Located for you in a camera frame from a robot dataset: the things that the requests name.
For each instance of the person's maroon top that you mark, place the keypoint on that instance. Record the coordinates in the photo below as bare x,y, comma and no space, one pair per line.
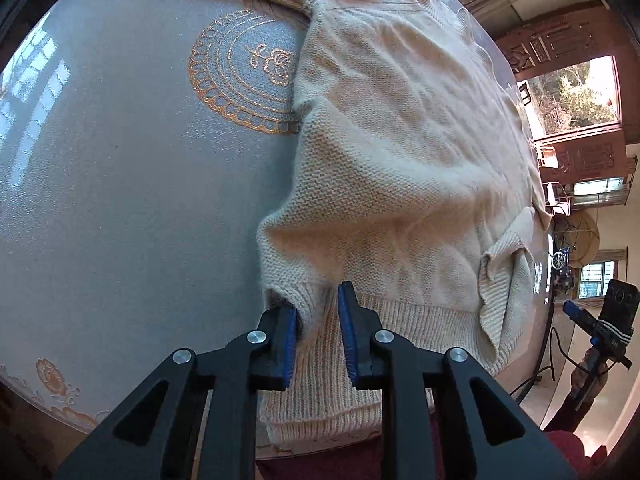
320,462

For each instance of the beige knit sweater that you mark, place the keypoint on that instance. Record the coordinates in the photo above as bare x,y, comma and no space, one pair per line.
400,160

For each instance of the round woven tray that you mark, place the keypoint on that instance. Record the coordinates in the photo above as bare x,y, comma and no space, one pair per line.
580,237

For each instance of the small barred window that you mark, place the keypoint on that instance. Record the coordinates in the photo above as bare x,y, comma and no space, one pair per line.
600,280

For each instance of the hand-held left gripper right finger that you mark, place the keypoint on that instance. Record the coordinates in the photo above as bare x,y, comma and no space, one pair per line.
346,340

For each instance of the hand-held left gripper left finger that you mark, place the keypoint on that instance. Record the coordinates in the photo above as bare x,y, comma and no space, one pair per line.
289,350

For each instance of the carved wooden door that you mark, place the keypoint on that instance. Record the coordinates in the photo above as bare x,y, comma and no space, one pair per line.
585,157

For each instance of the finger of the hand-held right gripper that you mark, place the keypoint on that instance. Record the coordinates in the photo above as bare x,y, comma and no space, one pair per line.
580,316

